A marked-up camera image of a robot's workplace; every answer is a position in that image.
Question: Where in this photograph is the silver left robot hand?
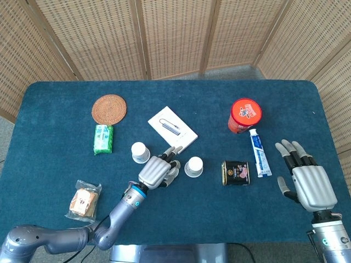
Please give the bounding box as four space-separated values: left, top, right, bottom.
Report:
138 146 183 190

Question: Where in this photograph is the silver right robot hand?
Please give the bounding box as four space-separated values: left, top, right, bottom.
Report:
275 139 338 213

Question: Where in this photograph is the white cup blue flower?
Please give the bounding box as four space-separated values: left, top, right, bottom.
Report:
131 141 151 164

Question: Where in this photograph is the white cup green flower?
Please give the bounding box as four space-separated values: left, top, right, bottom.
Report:
184 156 204 178

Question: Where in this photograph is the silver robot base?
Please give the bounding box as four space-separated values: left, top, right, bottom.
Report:
109 243 229 263

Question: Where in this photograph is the white USB hub box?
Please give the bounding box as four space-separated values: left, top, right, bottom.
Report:
148 106 199 152

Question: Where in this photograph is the green wet wipes pack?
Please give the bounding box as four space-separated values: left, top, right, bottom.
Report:
93 124 114 156

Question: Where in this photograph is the white blue toothpaste tube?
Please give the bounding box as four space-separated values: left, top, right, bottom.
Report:
248 128 273 178

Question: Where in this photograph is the round woven rattan coaster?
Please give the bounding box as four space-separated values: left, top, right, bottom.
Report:
91 94 128 126

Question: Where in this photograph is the bread in clear bag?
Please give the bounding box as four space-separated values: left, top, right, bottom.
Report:
65 179 103 224

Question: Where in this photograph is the black luncheon meat can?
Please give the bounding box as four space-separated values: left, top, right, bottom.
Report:
221 160 251 186

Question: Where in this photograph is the red instant noodle tub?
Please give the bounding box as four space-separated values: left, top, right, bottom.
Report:
228 98 263 135

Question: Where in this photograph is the woven bamboo folding screen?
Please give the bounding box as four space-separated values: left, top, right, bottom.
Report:
0 0 351 194

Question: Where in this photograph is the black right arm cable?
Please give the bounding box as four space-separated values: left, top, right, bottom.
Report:
306 230 316 249

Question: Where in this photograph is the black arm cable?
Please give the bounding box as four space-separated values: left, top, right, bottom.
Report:
92 215 111 233
306 230 316 249

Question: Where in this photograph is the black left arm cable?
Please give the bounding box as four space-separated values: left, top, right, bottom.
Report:
92 215 111 233

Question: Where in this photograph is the black floor cable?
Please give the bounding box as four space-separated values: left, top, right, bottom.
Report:
62 245 97 263
228 242 256 263

